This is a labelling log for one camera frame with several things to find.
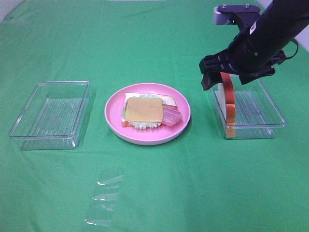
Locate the clear plastic container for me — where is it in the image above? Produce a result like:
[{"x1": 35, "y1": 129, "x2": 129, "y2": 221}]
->
[
  {"x1": 209, "y1": 75, "x2": 286, "y2": 139},
  {"x1": 9, "y1": 81, "x2": 90, "y2": 150}
]

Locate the clear right plastic container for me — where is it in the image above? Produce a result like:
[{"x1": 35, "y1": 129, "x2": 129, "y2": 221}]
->
[{"x1": 209, "y1": 75, "x2": 286, "y2": 139}]

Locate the pink round plate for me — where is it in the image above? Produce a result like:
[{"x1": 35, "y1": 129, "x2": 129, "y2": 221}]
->
[{"x1": 105, "y1": 83, "x2": 191, "y2": 145}]

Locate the green tablecloth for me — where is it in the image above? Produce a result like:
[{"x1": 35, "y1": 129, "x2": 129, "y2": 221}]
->
[{"x1": 0, "y1": 0, "x2": 309, "y2": 232}]

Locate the clear left plastic container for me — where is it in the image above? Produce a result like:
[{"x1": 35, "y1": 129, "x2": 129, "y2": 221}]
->
[{"x1": 9, "y1": 81, "x2": 90, "y2": 150}]

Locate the bacon strip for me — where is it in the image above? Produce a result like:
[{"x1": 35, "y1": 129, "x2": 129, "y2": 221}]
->
[
  {"x1": 162, "y1": 108, "x2": 183, "y2": 126},
  {"x1": 162, "y1": 104, "x2": 178, "y2": 111}
]

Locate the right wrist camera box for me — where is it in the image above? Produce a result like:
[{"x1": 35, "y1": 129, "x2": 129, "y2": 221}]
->
[{"x1": 213, "y1": 4, "x2": 261, "y2": 31}]

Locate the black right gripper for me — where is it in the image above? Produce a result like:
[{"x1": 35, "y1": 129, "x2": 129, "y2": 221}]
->
[{"x1": 199, "y1": 23, "x2": 286, "y2": 91}]

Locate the yellow cheese slice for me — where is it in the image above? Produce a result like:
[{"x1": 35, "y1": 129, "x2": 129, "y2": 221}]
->
[{"x1": 125, "y1": 97, "x2": 163, "y2": 122}]

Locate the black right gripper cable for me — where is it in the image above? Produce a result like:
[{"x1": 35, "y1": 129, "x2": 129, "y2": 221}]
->
[{"x1": 281, "y1": 38, "x2": 299, "y2": 61}]

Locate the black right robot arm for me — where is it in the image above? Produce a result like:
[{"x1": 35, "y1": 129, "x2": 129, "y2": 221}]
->
[{"x1": 199, "y1": 0, "x2": 309, "y2": 90}]

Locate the green lettuce leaf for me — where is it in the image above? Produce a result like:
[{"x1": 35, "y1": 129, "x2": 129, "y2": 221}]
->
[{"x1": 122, "y1": 93, "x2": 163, "y2": 129}]

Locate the white bread slice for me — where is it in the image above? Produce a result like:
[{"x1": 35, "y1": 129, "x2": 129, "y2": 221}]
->
[{"x1": 121, "y1": 92, "x2": 179, "y2": 128}]

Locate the clear tape patch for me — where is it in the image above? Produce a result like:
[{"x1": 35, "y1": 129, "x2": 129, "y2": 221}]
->
[{"x1": 83, "y1": 167, "x2": 125, "y2": 232}]

